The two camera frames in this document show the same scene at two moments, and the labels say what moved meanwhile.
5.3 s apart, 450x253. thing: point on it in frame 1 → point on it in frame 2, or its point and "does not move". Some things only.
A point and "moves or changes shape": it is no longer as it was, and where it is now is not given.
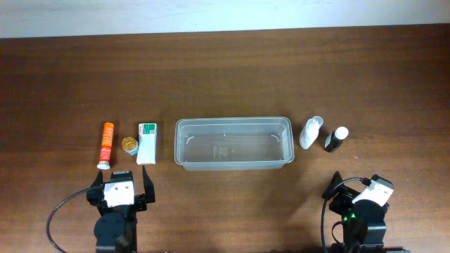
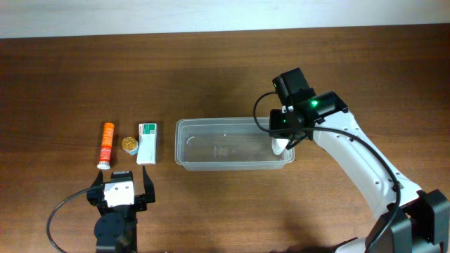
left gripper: x=139 y=201 does not move
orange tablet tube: x=105 y=152 does not move
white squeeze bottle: x=311 y=132 moves or changes shape
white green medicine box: x=146 y=153 does not move
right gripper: x=340 y=198 → x=278 y=124
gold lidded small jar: x=130 y=145 does not move
